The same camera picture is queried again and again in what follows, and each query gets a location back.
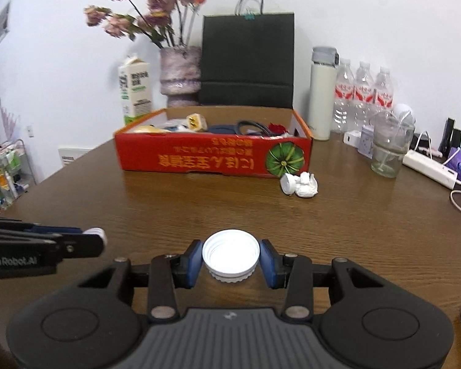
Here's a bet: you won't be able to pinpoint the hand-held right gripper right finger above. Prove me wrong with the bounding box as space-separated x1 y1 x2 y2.
259 239 385 320

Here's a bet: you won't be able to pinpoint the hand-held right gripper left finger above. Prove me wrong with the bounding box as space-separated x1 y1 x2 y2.
79 239 204 320

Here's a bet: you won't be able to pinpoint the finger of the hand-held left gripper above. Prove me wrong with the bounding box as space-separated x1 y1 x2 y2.
0 228 105 259
0 217 84 236

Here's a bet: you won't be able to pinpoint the white bottle cap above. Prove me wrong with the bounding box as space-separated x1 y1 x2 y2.
202 229 261 284

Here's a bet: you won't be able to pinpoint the red cardboard box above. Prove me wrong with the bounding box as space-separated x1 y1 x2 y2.
114 106 314 178

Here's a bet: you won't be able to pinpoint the white and yellow cube adapter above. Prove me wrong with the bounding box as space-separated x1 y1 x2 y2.
185 113 208 132

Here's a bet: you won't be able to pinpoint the wooden desktop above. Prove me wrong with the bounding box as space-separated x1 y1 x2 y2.
0 125 461 369

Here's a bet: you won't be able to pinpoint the small white plastic cap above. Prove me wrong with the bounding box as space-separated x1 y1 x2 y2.
280 173 301 196

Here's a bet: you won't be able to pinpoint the storage rack with bottles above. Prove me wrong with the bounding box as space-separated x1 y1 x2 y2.
0 137 37 216

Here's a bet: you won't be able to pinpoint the crumpled white tissue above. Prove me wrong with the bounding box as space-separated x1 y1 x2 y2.
295 172 319 199

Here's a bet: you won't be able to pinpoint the yellowish plastic container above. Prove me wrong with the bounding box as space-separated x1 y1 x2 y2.
132 124 173 135

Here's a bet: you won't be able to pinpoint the green and white milk carton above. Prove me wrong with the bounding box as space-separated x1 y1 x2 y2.
118 54 155 126

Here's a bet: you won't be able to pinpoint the clear glass cup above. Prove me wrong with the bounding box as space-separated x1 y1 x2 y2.
371 111 416 178

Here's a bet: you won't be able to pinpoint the white thermos bottle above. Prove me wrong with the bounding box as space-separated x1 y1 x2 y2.
310 47 339 141

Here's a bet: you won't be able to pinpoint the clear water bottle red label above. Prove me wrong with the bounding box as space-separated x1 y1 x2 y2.
372 66 395 117
353 61 376 124
332 58 356 133

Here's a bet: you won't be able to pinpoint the white power strip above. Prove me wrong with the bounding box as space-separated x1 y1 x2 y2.
403 150 459 190

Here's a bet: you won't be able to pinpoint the purple marbled vase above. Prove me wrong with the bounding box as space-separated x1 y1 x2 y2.
159 46 203 109

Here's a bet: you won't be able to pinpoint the black paper bag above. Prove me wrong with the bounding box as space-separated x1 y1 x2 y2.
198 0 295 109

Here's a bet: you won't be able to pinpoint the black plug adapters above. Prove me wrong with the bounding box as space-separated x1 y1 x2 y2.
438 117 461 158

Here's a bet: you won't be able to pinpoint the dried pink flowers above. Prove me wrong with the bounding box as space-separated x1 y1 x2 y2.
84 0 207 50

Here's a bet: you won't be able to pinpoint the black cable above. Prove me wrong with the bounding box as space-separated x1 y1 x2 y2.
236 120 272 137

